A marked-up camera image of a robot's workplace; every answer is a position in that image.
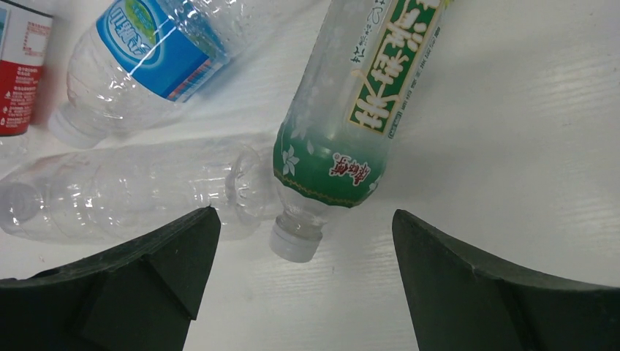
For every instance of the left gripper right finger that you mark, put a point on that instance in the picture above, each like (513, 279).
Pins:
(463, 298)

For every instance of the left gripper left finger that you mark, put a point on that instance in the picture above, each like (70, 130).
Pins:
(139, 295)

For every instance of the clear crushed bottle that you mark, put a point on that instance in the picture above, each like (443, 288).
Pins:
(109, 195)

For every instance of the green tinted bottle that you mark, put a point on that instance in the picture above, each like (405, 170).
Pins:
(332, 147)

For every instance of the clear bottle blue label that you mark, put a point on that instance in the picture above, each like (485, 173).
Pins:
(140, 60)

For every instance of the red cap bottle blue-red label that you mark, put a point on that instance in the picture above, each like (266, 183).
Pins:
(25, 33)

